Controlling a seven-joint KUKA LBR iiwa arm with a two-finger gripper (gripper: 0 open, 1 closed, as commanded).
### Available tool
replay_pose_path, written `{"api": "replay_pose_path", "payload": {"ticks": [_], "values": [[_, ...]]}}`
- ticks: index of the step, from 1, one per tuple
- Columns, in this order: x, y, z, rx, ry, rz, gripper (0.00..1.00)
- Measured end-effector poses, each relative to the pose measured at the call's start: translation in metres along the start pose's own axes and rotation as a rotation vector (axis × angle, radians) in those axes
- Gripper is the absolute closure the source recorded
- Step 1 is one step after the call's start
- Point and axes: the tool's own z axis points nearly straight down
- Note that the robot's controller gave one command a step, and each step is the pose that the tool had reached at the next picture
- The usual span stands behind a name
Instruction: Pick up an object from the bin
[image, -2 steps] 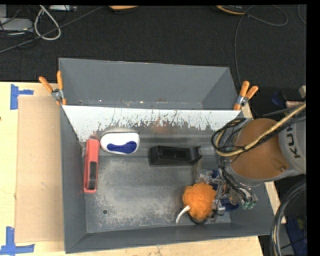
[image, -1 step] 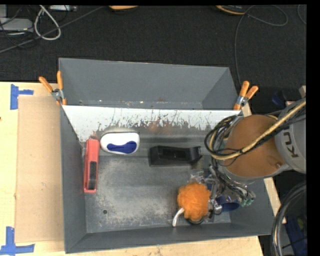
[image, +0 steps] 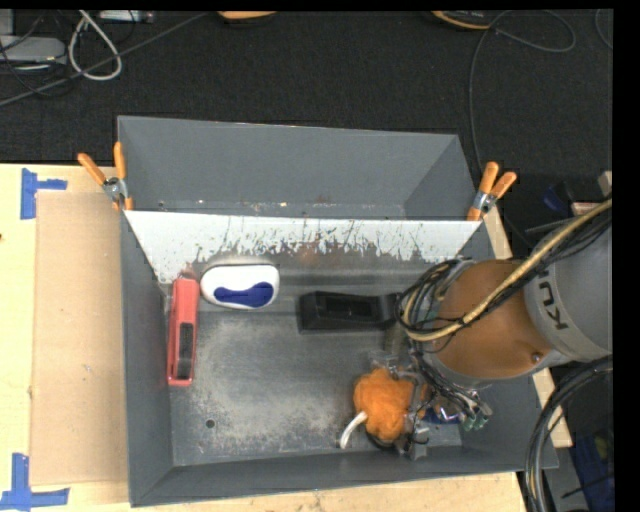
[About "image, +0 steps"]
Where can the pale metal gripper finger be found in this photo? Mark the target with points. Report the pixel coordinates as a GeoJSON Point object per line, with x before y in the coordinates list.
{"type": "Point", "coordinates": [396, 367]}
{"type": "Point", "coordinates": [415, 442]}

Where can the orange mesh bath puff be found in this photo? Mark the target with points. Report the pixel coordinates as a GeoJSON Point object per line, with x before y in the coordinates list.
{"type": "Point", "coordinates": [382, 402]}

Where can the black stapler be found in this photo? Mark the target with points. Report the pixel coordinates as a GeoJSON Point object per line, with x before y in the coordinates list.
{"type": "Point", "coordinates": [340, 312]}

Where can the grey metal bin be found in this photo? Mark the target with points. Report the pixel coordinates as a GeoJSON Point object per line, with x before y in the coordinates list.
{"type": "Point", "coordinates": [280, 380]}

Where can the white and blue oval object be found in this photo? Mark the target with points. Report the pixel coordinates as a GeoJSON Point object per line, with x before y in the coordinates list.
{"type": "Point", "coordinates": [239, 280]}

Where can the red flat stapler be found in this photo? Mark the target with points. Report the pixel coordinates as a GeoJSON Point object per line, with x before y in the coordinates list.
{"type": "Point", "coordinates": [181, 315]}

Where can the brown cardboard board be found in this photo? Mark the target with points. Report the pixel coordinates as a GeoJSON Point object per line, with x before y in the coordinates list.
{"type": "Point", "coordinates": [75, 340]}

